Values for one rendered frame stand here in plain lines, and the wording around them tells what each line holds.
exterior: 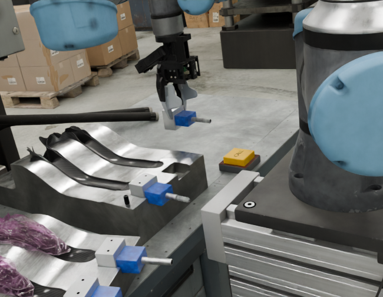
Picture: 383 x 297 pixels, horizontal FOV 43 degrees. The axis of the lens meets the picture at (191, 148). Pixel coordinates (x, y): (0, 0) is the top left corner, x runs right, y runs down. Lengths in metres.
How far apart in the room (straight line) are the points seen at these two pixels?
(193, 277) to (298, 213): 0.62
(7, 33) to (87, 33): 1.36
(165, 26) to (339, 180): 0.69
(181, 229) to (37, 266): 0.31
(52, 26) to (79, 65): 4.79
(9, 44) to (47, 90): 3.26
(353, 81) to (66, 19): 0.25
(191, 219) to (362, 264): 0.50
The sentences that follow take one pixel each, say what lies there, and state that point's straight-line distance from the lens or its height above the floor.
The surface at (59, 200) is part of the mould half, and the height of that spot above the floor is 0.86.
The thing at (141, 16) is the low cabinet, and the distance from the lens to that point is 8.36.
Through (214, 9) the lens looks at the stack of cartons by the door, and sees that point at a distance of 7.77.
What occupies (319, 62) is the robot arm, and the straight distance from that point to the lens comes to 0.43.
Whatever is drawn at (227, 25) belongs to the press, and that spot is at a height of 0.45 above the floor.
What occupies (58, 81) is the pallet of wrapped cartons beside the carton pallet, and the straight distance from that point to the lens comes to 4.99.
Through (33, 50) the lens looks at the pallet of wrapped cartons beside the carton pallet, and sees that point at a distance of 4.98.
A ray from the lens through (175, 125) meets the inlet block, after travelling 1.26.
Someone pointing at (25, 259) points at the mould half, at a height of 0.88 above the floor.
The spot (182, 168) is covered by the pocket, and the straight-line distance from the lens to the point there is 1.11.
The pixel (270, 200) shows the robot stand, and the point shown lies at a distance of 0.63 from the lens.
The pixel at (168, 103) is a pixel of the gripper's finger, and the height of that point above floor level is 0.99.
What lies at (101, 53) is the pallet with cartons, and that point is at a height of 0.28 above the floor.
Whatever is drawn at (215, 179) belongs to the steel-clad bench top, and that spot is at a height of 0.80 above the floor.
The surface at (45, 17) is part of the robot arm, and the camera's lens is 0.46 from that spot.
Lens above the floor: 1.36
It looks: 24 degrees down
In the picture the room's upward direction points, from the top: 9 degrees counter-clockwise
